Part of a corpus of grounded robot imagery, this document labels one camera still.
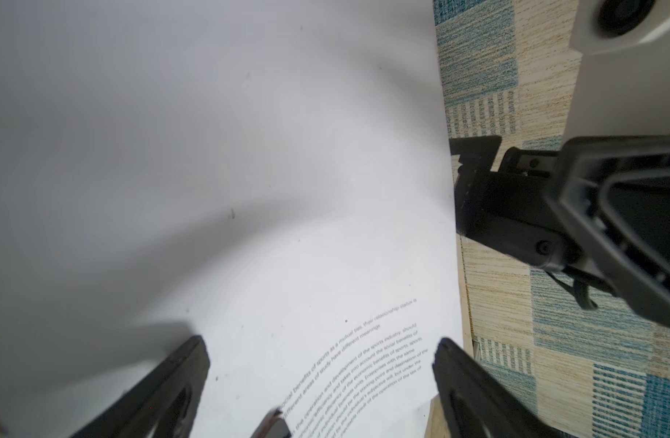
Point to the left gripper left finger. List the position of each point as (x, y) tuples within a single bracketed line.
[(164, 403)]

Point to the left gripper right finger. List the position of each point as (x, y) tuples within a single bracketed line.
[(475, 404)]

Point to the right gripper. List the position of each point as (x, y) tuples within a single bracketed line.
[(612, 194)]

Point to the printed sheet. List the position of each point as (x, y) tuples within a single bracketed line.
[(265, 174)]

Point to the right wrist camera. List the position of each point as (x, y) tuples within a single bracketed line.
[(623, 86)]

